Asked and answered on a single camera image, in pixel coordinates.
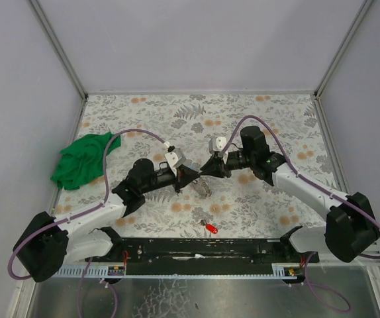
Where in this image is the green crumpled cloth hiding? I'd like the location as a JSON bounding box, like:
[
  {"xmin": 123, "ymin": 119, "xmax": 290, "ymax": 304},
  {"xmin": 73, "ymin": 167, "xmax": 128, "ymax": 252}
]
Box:
[{"xmin": 50, "ymin": 132, "xmax": 114, "ymax": 191}]

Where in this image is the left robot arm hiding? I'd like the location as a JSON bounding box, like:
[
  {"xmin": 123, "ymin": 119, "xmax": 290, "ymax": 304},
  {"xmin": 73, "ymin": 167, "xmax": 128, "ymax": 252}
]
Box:
[{"xmin": 8, "ymin": 159, "xmax": 200, "ymax": 282}]

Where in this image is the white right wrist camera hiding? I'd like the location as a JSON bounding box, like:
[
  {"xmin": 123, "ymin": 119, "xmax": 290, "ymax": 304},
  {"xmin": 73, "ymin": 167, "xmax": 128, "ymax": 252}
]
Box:
[{"xmin": 209, "ymin": 136, "xmax": 227, "ymax": 154}]

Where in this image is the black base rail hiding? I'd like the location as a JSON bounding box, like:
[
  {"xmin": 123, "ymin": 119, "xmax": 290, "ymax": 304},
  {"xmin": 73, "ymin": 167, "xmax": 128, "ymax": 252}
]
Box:
[{"xmin": 92, "ymin": 238, "xmax": 319, "ymax": 276}]

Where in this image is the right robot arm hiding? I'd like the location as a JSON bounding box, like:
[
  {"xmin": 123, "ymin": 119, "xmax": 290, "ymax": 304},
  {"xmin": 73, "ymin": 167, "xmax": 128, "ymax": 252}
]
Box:
[{"xmin": 201, "ymin": 126, "xmax": 380, "ymax": 263}]

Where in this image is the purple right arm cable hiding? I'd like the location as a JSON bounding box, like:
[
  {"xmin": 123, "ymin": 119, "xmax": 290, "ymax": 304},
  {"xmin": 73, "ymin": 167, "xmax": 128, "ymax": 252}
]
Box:
[{"xmin": 221, "ymin": 115, "xmax": 380, "ymax": 258}]

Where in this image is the white slotted cable duct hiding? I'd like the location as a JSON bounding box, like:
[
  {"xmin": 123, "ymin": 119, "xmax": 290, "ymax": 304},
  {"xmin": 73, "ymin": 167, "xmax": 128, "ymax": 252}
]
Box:
[{"xmin": 52, "ymin": 264, "xmax": 297, "ymax": 282}]

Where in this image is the floral patterned tablecloth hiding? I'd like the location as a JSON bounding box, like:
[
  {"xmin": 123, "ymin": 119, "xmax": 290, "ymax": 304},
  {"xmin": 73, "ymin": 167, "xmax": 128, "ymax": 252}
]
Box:
[{"xmin": 51, "ymin": 94, "xmax": 336, "ymax": 238}]

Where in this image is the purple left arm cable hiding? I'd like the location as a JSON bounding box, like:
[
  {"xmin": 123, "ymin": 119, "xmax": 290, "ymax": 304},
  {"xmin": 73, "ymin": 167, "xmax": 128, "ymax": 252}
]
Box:
[{"xmin": 7, "ymin": 129, "xmax": 171, "ymax": 281}]

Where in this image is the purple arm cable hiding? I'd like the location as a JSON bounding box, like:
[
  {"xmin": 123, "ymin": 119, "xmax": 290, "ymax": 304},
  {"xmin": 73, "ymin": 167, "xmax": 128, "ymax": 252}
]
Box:
[
  {"xmin": 7, "ymin": 129, "xmax": 171, "ymax": 281},
  {"xmin": 221, "ymin": 115, "xmax": 380, "ymax": 258}
]

